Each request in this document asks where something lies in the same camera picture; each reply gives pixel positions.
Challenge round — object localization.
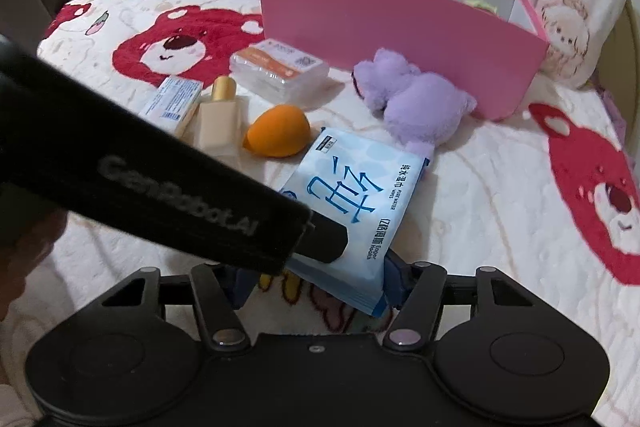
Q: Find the beige foundation bottle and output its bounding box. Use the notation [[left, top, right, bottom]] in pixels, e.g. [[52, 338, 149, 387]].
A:
[[192, 76, 249, 158]]

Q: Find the purple bed sheet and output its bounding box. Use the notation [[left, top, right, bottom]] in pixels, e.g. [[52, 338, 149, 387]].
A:
[[602, 89, 628, 145]]

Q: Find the bear print blanket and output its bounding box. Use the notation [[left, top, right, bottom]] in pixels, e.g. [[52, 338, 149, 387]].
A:
[[0, 0, 640, 358]]

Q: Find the clear box with orange label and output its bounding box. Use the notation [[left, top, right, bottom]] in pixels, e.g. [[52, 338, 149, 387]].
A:
[[229, 39, 331, 104]]

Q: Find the purple plush toy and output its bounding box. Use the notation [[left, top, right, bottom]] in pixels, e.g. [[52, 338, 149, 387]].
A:
[[352, 48, 478, 158]]

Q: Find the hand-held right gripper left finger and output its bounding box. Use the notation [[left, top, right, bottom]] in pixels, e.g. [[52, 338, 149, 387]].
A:
[[102, 263, 261, 353]]

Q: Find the pink cardboard box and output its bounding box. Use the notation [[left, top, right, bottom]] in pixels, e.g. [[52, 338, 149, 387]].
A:
[[257, 0, 551, 122]]

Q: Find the small white blue box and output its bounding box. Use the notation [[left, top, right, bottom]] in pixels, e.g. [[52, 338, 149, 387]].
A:
[[137, 76, 203, 138]]

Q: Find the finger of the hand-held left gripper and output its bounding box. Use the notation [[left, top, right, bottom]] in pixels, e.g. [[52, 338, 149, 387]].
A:
[[295, 212, 350, 265]]

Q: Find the blue wet wipes packet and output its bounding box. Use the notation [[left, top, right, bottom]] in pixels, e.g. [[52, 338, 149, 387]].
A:
[[277, 127, 432, 318]]

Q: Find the orange makeup sponge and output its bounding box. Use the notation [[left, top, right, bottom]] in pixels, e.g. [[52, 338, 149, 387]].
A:
[[243, 104, 311, 158]]

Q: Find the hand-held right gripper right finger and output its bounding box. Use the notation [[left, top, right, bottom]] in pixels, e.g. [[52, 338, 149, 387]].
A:
[[382, 252, 541, 350]]

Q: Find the beige bed headboard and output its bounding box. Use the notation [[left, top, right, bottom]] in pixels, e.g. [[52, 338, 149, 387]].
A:
[[597, 0, 640, 92]]

